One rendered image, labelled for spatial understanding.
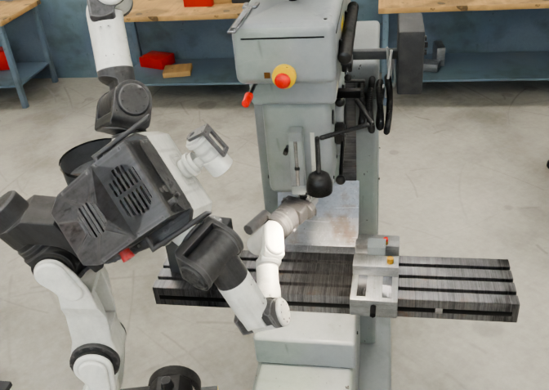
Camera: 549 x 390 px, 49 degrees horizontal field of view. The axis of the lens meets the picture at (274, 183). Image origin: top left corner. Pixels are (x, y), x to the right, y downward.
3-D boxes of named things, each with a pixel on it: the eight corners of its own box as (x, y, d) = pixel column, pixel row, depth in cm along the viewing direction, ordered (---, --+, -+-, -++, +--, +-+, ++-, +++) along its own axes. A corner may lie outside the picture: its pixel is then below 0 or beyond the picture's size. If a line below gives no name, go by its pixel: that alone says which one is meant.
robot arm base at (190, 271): (203, 299, 153) (210, 284, 143) (164, 267, 154) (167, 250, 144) (239, 257, 160) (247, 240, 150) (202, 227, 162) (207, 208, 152)
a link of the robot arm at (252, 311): (287, 342, 162) (250, 285, 151) (244, 351, 166) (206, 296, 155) (292, 310, 171) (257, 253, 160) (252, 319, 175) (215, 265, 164)
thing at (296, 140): (305, 195, 183) (301, 132, 172) (292, 195, 184) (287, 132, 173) (306, 187, 186) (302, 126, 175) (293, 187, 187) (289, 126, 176)
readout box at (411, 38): (426, 95, 195) (429, 30, 184) (396, 95, 197) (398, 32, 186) (422, 71, 212) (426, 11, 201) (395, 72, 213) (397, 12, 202)
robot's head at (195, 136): (201, 170, 152) (224, 159, 148) (179, 146, 148) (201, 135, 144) (208, 154, 157) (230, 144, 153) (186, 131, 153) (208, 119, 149)
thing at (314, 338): (356, 369, 203) (356, 344, 196) (254, 363, 209) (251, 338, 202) (362, 271, 244) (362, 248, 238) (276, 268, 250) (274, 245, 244)
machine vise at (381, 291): (397, 319, 193) (398, 293, 188) (350, 315, 196) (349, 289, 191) (399, 250, 222) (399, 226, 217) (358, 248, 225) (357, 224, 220)
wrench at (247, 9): (239, 33, 143) (238, 30, 143) (223, 33, 144) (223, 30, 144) (259, 4, 164) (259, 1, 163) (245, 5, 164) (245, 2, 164)
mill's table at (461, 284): (516, 323, 198) (519, 305, 194) (155, 304, 220) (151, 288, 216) (505, 276, 218) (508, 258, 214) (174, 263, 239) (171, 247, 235)
